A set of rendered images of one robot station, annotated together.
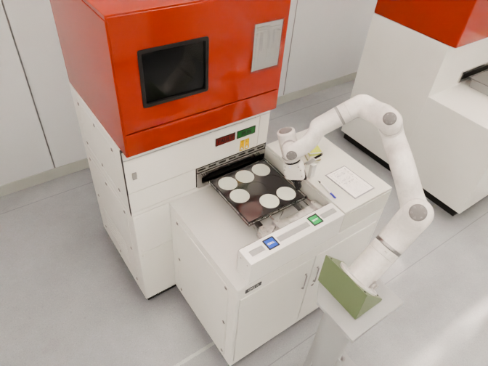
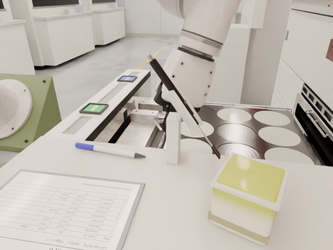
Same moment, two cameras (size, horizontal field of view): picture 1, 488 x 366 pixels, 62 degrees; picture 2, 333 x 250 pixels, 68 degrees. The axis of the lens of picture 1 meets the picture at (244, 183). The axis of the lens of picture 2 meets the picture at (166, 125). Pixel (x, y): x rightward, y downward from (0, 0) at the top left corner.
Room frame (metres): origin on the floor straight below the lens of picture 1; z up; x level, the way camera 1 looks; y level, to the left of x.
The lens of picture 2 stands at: (1.87, -0.58, 1.22)
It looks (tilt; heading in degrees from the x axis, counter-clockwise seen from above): 27 degrees down; 140
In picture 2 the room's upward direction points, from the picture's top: straight up
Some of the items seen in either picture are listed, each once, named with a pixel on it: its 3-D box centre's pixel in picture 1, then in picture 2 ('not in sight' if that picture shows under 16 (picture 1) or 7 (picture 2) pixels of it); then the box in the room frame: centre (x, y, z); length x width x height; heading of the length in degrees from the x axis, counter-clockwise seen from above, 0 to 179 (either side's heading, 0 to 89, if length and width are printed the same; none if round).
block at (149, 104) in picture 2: (266, 233); (150, 105); (1.26, -0.13, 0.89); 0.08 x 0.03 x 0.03; 39
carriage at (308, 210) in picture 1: (291, 224); (138, 137); (1.36, -0.25, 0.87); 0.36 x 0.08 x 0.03; 129
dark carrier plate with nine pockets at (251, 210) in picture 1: (256, 188); (235, 132); (1.55, -0.07, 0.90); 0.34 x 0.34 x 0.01; 38
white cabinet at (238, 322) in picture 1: (271, 254); not in sight; (1.52, -0.20, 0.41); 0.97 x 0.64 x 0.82; 129
